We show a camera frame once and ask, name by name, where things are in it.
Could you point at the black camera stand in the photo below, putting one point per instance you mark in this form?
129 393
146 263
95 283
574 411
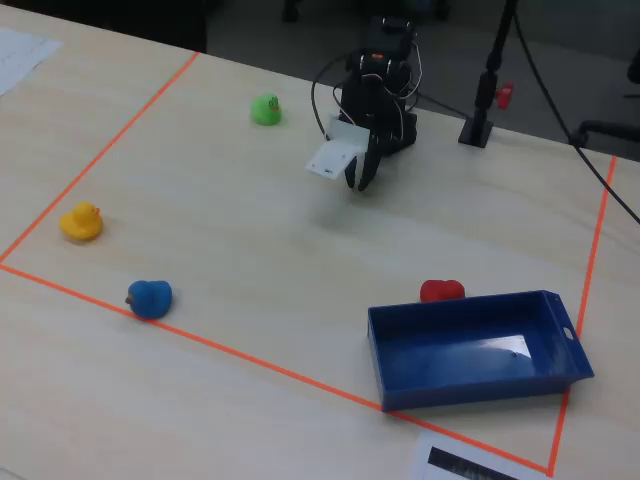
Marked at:
479 127

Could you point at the blue rubber duck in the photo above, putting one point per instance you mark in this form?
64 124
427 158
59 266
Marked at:
150 300

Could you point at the blue plastic box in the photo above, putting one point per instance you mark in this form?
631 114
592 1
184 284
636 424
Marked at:
475 355

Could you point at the red rubber duck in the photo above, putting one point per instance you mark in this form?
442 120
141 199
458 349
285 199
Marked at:
442 291

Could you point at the white paper sheet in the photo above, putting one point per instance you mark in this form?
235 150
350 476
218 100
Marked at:
20 57

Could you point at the paper sheet with black print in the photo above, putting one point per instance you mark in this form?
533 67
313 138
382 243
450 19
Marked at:
421 465

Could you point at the yellow rubber duck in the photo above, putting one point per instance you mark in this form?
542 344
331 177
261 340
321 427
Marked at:
81 225

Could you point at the orange tape strip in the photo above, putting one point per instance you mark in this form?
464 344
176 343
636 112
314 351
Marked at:
100 156
250 357
594 250

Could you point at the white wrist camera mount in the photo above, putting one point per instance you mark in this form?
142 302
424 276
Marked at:
332 152

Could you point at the green rubber duck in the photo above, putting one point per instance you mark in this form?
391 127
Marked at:
265 111

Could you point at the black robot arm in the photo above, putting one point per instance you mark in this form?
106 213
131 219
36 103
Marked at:
401 136

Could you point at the black office chair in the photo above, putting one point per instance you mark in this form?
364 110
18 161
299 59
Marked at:
610 127

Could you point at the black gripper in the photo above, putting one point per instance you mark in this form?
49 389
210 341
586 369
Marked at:
371 156

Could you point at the red stand knob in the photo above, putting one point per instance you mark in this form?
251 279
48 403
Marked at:
505 95

